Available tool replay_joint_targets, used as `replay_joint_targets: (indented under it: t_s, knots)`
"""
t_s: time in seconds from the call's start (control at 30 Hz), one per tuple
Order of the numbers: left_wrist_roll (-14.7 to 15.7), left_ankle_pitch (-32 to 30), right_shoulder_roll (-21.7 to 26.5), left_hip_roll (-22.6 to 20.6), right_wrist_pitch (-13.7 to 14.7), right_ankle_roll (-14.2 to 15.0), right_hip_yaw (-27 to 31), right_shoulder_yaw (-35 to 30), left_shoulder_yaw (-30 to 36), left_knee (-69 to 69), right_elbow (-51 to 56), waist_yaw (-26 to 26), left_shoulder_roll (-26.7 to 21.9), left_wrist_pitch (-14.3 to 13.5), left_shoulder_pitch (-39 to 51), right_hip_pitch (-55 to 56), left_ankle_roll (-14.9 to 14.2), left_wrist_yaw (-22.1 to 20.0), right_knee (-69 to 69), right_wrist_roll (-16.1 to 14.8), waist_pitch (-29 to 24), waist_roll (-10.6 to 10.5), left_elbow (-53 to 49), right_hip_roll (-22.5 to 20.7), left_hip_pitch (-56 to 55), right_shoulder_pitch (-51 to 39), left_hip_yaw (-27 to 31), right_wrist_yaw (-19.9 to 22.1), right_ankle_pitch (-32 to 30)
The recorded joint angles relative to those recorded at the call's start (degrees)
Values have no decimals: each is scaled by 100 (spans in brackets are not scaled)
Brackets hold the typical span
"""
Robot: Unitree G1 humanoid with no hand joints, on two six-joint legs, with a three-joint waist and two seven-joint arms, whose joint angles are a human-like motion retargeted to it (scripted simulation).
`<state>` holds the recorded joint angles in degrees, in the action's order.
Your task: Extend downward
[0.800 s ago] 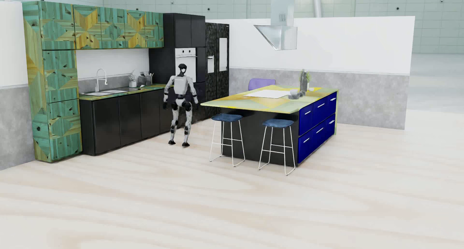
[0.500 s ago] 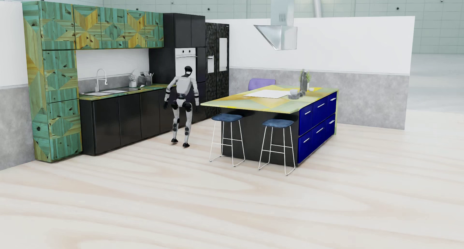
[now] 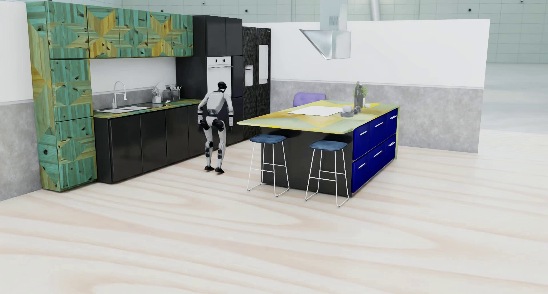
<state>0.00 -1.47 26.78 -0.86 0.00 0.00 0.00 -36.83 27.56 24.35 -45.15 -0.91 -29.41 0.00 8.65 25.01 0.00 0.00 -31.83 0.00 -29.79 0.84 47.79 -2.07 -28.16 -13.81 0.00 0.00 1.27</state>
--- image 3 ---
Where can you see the purple chair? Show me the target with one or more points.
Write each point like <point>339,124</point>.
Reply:
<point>308,99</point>

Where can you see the black tall oven cabinet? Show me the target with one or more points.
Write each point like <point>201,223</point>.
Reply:
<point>214,37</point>

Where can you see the steel range hood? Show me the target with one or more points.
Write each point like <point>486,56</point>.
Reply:
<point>332,39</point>

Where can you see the kitchen island blue drawers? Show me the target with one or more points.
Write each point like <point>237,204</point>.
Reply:
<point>325,131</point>

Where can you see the small green plant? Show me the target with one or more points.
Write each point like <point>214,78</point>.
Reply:
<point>364,91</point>

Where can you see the green patterned wall cabinets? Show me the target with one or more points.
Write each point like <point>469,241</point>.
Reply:
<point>128,33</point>

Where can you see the dark utensil holder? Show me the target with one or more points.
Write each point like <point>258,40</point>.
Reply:
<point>173,94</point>

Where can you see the black speckled refrigerator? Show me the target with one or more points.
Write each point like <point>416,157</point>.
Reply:
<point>257,71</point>

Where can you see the black base cabinet row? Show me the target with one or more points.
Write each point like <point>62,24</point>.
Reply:
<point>145,140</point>

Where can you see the white induction cooktop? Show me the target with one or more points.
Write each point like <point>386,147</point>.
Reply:
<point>316,111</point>

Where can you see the green patterned tall wood cabinet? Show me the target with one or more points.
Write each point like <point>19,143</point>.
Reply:
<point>64,93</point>

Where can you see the white humanoid robot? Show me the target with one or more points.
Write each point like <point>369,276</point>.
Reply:
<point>215,103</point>

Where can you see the chrome gooseneck faucet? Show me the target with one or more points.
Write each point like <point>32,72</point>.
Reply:
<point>115,93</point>

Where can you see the grey bowl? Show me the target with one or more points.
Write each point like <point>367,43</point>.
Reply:
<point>346,112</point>

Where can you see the white kitchen sink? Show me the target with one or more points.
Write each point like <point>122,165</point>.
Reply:
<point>124,109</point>

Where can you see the dark glass bottle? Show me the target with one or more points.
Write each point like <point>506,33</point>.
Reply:
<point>358,96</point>

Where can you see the white built-in oven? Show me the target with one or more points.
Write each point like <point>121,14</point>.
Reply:
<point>219,73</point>

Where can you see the small potted plant white pot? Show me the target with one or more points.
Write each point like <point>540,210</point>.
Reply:
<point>156,96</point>

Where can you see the blue seat white bar stool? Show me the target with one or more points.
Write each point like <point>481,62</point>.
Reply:
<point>268,138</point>
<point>328,145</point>

